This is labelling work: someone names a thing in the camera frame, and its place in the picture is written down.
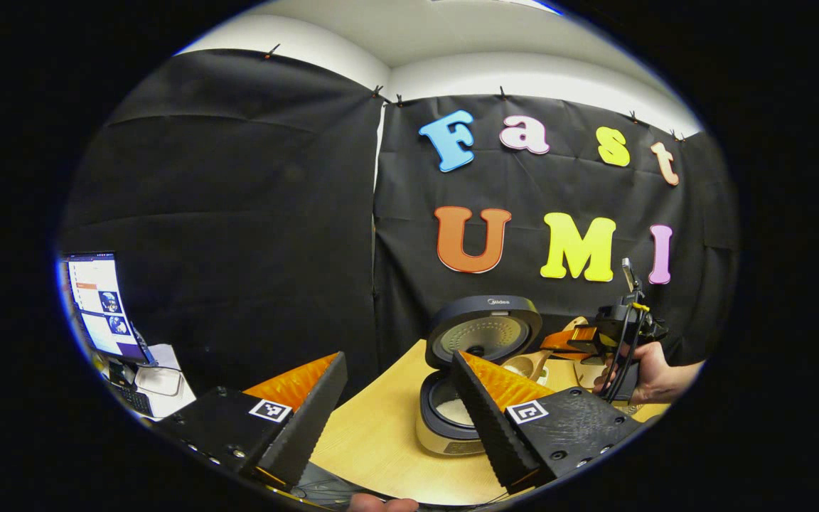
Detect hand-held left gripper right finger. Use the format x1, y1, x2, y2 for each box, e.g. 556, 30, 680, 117
451, 350, 643, 495

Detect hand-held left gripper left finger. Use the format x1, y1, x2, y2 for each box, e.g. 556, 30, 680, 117
156, 351, 348, 491

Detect wooden spoon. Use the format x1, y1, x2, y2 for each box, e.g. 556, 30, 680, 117
502, 316, 592, 382

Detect dark grey rice cooker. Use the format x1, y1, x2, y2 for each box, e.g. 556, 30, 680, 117
415, 295, 544, 457

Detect white paper sheets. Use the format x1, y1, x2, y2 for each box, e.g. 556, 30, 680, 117
134, 344, 198, 420

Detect black keyboard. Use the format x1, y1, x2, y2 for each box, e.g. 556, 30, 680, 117
114, 384, 156, 418

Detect black backdrop cloth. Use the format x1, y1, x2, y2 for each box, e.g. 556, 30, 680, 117
61, 48, 741, 399

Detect computer monitor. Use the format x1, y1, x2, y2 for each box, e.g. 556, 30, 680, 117
61, 251, 159, 367

